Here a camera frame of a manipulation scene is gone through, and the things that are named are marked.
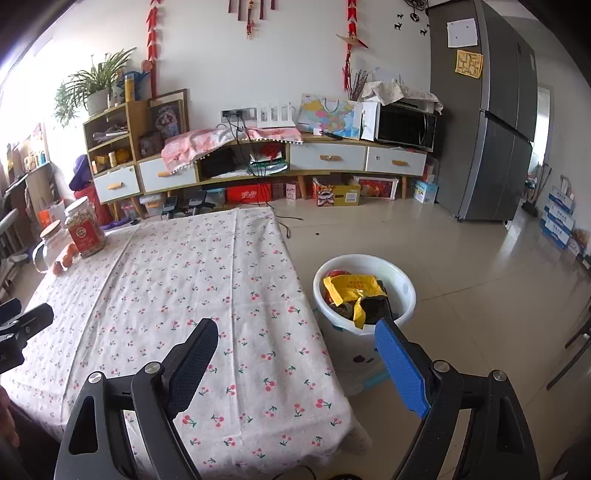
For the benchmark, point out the yellow paper note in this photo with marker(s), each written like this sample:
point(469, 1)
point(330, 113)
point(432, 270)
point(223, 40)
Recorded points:
point(468, 62)

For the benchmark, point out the cherry print tablecloth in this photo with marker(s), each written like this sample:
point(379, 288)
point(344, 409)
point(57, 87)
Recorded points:
point(207, 286)

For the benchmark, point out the grey power strip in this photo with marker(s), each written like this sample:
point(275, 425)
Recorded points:
point(238, 114)

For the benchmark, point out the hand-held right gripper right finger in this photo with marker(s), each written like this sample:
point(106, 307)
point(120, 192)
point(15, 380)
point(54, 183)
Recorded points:
point(399, 364)

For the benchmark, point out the white slatted rack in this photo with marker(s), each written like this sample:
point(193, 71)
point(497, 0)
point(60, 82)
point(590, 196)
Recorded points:
point(274, 117)

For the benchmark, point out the potted green plant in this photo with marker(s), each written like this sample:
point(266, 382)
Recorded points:
point(97, 99)

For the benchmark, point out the yellow plastic packet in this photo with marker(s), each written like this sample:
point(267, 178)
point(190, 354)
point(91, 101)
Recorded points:
point(355, 286)

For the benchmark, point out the wooden side shelf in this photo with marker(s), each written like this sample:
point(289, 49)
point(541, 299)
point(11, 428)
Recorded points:
point(34, 184)

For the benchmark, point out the framed picture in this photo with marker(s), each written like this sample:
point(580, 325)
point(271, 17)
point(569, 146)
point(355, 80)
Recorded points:
point(168, 117)

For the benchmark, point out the pink cloth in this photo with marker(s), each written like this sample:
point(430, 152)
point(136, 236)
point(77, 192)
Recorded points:
point(194, 143)

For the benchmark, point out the small blue white box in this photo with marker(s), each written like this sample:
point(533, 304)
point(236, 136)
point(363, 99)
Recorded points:
point(425, 191)

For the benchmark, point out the white plastic waste bin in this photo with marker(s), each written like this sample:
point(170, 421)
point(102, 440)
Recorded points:
point(399, 281)

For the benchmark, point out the white paper sheet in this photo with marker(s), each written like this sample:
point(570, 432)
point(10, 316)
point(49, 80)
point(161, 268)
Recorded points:
point(461, 33)

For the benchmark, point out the short red hanging decoration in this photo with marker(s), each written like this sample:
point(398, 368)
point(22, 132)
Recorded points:
point(250, 14)

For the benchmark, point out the red label plastic jar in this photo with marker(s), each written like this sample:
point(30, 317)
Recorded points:
point(85, 235)

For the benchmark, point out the wooden white drawer cabinet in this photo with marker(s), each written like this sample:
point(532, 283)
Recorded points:
point(323, 157)

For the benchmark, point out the wooden shelf unit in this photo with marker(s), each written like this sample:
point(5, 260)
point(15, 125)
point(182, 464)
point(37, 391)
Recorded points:
point(138, 120)

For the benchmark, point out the floral cloth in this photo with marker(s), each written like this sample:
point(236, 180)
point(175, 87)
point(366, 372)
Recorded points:
point(401, 90)

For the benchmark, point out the stack of blue white cartons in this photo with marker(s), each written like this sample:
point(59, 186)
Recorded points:
point(561, 221)

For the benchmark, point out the map print bag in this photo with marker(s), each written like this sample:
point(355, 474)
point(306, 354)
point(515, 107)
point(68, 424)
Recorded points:
point(323, 115)

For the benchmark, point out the glass jar with wooden lid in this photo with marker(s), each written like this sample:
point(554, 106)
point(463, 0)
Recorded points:
point(51, 240)

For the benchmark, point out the red bin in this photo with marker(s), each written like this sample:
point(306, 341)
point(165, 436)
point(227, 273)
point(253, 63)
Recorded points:
point(99, 212)

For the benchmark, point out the broom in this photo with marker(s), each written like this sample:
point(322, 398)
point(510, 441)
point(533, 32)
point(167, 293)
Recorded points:
point(531, 207)

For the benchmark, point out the dried twigs bunch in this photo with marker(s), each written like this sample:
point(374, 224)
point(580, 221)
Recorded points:
point(358, 85)

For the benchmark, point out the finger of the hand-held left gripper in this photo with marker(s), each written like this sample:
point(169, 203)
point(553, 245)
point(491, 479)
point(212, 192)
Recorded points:
point(11, 308)
point(32, 319)

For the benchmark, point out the long red hanging decoration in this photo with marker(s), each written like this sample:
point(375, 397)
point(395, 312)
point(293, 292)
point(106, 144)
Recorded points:
point(152, 27)

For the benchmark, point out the person's left forearm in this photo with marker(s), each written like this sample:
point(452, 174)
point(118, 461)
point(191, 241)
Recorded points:
point(5, 415)

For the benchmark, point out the grey refrigerator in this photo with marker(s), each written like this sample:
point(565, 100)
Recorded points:
point(480, 152)

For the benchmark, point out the purple hat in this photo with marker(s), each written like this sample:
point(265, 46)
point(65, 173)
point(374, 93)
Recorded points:
point(81, 173)

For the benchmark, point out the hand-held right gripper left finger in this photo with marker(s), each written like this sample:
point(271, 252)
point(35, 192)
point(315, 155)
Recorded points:
point(194, 364)

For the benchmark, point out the pink patterned small box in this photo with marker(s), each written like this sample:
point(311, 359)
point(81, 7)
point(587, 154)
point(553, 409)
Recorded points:
point(286, 190)

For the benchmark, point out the white paper bag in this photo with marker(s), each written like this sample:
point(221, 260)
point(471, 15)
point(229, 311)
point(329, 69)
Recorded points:
point(369, 120)

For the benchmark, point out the black microwave oven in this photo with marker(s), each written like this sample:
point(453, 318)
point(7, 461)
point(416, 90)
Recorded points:
point(404, 127)

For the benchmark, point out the red cardboard box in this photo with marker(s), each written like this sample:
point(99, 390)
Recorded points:
point(249, 194)

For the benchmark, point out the red tassel hanging decoration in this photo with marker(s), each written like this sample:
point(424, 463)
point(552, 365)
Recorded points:
point(352, 18)

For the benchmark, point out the dark chair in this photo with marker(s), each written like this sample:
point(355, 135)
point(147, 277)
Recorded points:
point(577, 344)

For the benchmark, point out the white crate with red contents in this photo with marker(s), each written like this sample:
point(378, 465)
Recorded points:
point(376, 188)

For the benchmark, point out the black grey floor device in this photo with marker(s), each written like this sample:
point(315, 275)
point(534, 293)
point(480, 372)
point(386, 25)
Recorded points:
point(198, 205)

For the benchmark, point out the light blue plastic item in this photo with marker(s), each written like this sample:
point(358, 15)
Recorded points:
point(375, 379)

